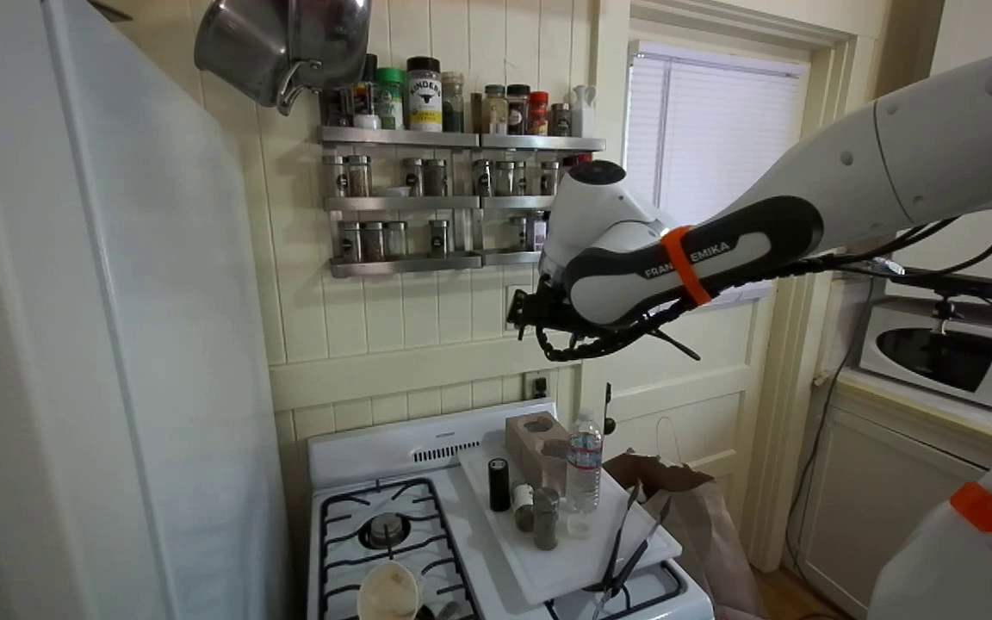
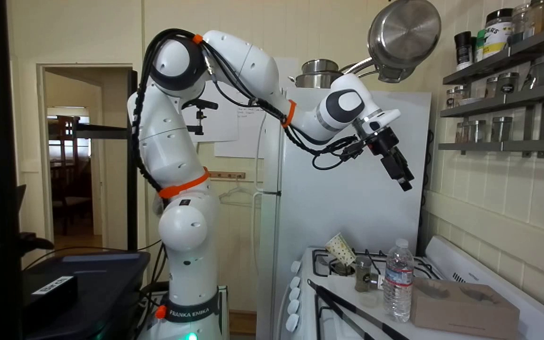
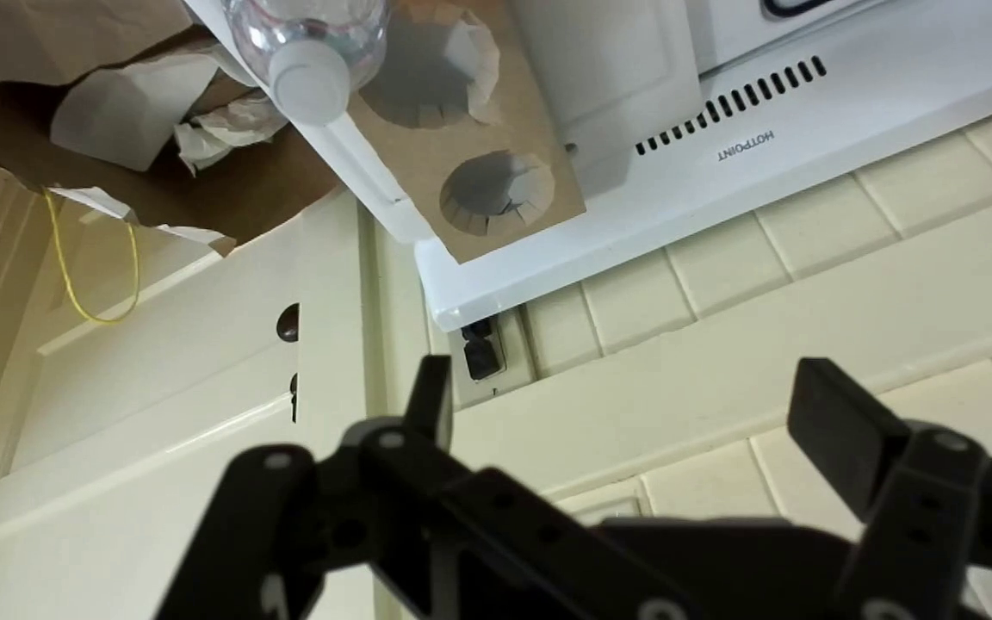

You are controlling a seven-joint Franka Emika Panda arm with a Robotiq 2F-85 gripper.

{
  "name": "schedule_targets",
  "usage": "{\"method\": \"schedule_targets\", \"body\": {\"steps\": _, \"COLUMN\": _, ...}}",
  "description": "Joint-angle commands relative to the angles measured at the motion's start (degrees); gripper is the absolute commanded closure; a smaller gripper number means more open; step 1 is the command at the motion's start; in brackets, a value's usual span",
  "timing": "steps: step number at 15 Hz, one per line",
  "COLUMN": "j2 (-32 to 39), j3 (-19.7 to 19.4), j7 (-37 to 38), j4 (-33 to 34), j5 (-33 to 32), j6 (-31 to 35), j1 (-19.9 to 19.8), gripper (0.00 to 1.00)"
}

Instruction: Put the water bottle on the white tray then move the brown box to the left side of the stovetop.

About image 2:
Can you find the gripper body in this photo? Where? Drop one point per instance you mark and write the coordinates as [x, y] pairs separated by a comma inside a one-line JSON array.
[[384, 141]]

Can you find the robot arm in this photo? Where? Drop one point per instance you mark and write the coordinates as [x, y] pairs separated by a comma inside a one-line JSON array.
[[177, 141]]

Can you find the green bottle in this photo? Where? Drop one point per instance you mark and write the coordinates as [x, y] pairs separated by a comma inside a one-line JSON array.
[[480, 45]]

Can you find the clear water bottle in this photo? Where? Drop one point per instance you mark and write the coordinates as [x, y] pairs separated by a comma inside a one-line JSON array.
[[398, 283]]

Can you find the brown cardboard box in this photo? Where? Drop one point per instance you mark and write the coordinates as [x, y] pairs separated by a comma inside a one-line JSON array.
[[465, 309]]

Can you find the black box with label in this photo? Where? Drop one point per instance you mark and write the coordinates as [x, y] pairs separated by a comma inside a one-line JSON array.
[[50, 293]]

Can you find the white refrigerator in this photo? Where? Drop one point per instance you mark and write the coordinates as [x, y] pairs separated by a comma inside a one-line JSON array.
[[347, 198]]

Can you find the row of small spice jars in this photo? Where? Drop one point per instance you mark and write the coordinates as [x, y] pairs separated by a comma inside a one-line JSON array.
[[507, 84], [475, 131]]

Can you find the steel pot with lid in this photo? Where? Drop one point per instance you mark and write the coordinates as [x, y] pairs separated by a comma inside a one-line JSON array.
[[319, 73]]

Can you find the hanging steel pan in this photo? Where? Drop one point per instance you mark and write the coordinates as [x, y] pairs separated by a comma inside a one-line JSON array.
[[402, 33]]

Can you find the dotted paper cup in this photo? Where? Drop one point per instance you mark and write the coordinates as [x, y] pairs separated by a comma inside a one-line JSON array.
[[340, 248]]

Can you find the black lid spice jar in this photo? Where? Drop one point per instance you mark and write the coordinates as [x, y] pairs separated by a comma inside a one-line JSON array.
[[463, 49]]

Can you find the stove burner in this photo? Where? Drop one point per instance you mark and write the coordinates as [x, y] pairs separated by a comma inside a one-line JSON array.
[[324, 264], [425, 268]]

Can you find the glass spice jar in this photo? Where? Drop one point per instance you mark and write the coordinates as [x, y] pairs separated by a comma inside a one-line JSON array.
[[362, 276]]

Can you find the white stove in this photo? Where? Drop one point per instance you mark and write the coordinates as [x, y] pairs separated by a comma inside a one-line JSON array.
[[451, 264]]

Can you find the stove knob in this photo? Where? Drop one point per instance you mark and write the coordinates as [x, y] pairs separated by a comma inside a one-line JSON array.
[[292, 323], [293, 293], [294, 282], [293, 306], [295, 267]]

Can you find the large white label jar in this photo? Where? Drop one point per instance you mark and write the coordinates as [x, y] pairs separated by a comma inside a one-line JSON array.
[[497, 35]]

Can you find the white clothes hanger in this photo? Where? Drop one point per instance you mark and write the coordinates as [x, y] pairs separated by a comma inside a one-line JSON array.
[[236, 192]]

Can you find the black tongs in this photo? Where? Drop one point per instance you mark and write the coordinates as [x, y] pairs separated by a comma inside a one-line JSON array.
[[347, 307]]

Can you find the clear glass jar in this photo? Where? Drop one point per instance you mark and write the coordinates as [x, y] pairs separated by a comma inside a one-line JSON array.
[[520, 21]]

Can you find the brown glass jar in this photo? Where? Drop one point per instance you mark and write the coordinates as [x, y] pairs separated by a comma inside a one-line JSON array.
[[539, 16]]

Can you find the wooden chair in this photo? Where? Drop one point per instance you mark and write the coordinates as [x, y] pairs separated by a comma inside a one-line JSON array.
[[69, 179]]

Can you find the black case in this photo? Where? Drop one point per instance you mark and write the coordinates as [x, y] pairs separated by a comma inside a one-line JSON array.
[[102, 288]]

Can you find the grey wall spice rack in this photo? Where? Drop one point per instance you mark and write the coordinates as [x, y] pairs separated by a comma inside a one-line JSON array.
[[513, 100]]

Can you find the wooden hook rail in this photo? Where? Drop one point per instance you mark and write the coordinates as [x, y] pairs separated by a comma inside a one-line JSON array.
[[227, 175]]

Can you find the camera on mount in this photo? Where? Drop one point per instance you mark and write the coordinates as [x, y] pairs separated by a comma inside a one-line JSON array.
[[200, 106]]

